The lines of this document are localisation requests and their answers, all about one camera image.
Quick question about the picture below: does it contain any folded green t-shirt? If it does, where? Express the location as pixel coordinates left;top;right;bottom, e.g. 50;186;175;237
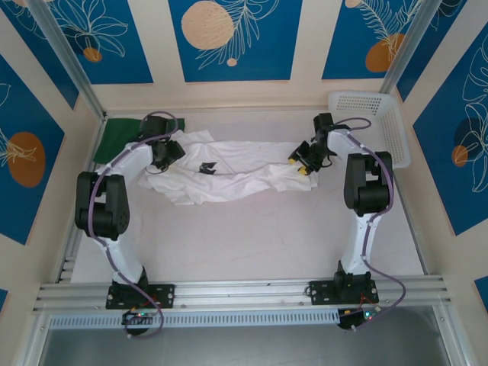
93;117;187;165

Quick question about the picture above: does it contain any white t-shirt with black print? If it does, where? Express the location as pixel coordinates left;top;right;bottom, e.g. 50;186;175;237
137;129;319;207

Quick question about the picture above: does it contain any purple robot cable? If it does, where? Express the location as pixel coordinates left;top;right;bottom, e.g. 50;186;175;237
86;110;181;339
334;117;407;332

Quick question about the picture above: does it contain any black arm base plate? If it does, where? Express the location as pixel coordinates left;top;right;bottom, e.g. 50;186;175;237
309;280;380;306
105;282;176;310

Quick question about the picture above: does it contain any small controller circuit board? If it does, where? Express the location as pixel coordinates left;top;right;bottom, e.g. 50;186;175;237
338;307;383;329
121;309;159;326

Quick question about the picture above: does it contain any white perforated plastic basket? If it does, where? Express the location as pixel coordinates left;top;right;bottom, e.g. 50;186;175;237
327;90;413;169

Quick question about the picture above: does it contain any grey metal plate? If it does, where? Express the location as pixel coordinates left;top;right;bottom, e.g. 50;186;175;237
37;326;458;366

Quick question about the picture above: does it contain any aluminium corner post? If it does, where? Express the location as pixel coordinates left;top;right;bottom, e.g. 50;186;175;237
380;0;440;97
28;0;108;120

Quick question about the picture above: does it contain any aluminium profile mounting rail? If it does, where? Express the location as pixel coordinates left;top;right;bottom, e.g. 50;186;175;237
32;276;453;314

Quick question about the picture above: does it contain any grey slotted cable duct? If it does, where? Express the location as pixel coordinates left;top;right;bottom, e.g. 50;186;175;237
48;308;342;329

